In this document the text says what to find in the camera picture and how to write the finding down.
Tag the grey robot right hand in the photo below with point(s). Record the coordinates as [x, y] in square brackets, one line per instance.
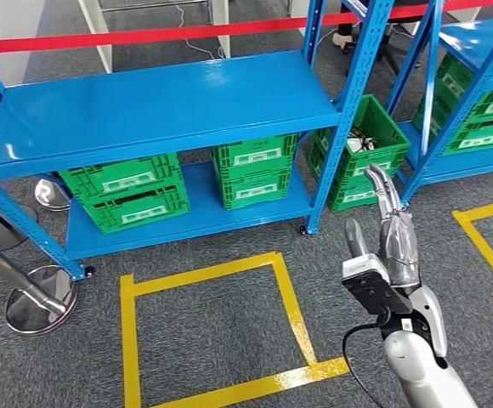
[399, 248]

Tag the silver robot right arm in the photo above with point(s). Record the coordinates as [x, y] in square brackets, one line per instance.
[417, 360]

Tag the blue metal shelf rack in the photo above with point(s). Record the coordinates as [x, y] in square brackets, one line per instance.
[144, 107]
[475, 42]

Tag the black office chair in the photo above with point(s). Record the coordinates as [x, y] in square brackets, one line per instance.
[389, 53]

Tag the person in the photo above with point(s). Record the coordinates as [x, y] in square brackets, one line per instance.
[342, 40]

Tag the long red barrier belt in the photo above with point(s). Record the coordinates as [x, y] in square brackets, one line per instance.
[102, 38]

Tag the white table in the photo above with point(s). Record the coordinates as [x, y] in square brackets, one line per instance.
[97, 34]

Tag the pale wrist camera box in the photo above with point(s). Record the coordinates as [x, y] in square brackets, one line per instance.
[370, 287]

